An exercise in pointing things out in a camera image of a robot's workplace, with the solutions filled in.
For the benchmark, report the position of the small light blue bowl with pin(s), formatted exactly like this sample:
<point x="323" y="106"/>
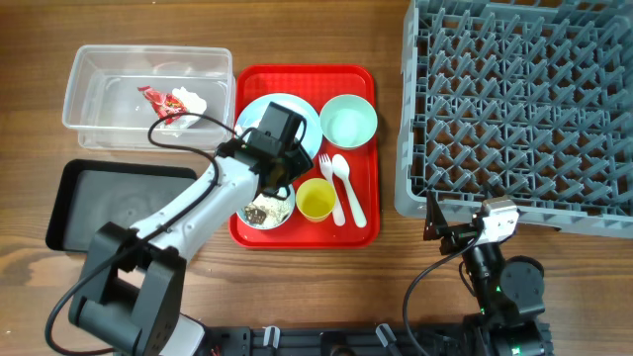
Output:
<point x="283" y="194"/>

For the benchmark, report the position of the clear plastic bin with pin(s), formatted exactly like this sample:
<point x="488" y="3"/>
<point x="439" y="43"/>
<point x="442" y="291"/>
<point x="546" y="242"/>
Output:
<point x="103" y="100"/>

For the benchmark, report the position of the food leftovers rice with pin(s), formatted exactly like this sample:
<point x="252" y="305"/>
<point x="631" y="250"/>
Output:
<point x="266" y="213"/>

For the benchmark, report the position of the large light blue plate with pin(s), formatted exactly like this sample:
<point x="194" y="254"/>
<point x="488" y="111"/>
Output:
<point x="251" y="117"/>

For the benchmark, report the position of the white plastic fork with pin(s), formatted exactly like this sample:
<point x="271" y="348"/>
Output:
<point x="326" y="169"/>

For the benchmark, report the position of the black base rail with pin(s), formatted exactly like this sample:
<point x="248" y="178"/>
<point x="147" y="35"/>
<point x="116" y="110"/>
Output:
<point x="346" y="341"/>

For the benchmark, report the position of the mint green bowl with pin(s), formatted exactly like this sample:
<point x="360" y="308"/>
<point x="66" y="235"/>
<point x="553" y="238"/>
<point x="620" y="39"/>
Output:
<point x="348" y="121"/>

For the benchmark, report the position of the red snack wrapper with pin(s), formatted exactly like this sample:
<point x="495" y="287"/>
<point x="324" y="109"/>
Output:
<point x="163" y="104"/>

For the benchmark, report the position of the white plastic spoon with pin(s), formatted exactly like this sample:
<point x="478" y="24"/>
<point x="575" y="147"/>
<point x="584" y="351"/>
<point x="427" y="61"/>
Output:
<point x="342" y="170"/>

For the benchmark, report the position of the crumpled white tissue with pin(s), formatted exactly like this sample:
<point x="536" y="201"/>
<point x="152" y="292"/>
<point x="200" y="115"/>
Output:
<point x="194" y="104"/>

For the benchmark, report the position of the grey dishwasher rack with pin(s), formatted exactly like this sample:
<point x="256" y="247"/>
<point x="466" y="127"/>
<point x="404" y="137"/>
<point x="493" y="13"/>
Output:
<point x="532" y="99"/>

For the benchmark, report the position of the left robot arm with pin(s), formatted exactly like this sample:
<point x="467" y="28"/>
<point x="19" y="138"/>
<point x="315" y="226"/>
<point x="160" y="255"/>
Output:
<point x="130" y="289"/>

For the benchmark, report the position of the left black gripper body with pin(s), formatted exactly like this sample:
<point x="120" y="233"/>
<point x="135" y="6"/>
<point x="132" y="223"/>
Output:
<point x="296" y="162"/>

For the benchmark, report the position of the black waste tray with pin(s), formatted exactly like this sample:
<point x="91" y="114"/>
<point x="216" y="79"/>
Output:
<point x="92" y="193"/>

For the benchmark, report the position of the yellow plastic cup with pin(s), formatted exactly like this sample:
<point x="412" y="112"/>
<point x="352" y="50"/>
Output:
<point x="315" y="199"/>

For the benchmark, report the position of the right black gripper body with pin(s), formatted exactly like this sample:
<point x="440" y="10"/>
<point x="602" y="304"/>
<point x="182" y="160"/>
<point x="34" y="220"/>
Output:
<point x="458" y="237"/>

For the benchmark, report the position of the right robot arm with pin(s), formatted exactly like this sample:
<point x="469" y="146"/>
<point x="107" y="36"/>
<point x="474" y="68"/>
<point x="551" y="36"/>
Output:
<point x="509" y="291"/>

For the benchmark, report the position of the red plastic tray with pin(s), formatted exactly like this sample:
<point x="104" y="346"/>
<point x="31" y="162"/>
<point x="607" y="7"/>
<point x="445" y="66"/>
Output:
<point x="317" y="84"/>

